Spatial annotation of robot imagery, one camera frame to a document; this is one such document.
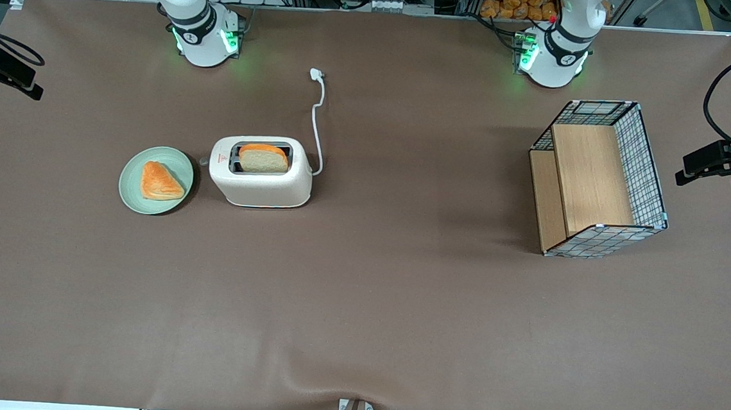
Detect white two-slot toaster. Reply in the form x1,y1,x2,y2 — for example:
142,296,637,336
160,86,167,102
206,132,316,212

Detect wooden step shelf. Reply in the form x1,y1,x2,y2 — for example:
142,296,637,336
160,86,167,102
523,120,642,260

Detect orange triangular bread piece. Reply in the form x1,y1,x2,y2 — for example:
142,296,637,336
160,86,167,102
139,160,187,203

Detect pale green round plate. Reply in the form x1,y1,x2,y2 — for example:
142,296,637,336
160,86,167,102
117,144,196,218

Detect bag of bread rolls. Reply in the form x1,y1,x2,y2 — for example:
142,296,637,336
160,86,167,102
479,0,561,24

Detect bread slice with orange crust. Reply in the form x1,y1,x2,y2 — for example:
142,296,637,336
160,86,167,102
237,142,291,176

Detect brown table cover mat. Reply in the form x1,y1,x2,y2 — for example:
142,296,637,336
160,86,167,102
0,0,731,410

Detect black wire grid basket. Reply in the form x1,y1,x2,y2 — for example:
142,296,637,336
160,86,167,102
522,94,677,265

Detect white toaster power cable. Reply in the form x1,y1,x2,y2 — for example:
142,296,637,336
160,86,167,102
302,67,331,178

